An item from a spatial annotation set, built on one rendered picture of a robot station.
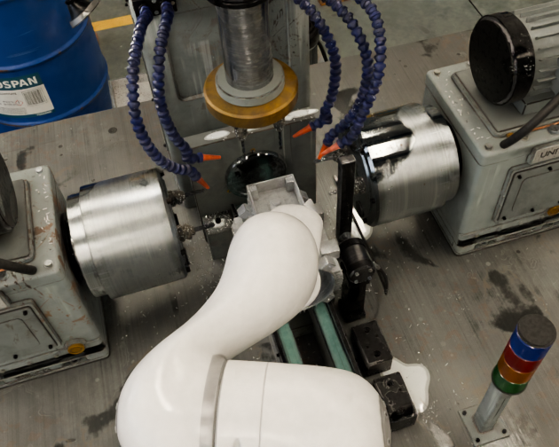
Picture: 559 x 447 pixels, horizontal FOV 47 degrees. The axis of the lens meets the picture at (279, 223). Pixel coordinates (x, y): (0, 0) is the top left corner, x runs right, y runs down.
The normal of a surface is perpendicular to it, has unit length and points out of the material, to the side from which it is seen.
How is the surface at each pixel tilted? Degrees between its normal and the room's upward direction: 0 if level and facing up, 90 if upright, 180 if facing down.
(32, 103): 91
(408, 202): 84
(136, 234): 40
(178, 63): 90
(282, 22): 90
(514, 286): 0
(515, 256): 0
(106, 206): 9
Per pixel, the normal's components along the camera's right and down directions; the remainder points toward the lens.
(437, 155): 0.16, 0.08
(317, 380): 0.06, -0.90
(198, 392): -0.03, -0.63
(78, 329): 0.29, 0.75
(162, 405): -0.16, -0.35
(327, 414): 0.05, -0.46
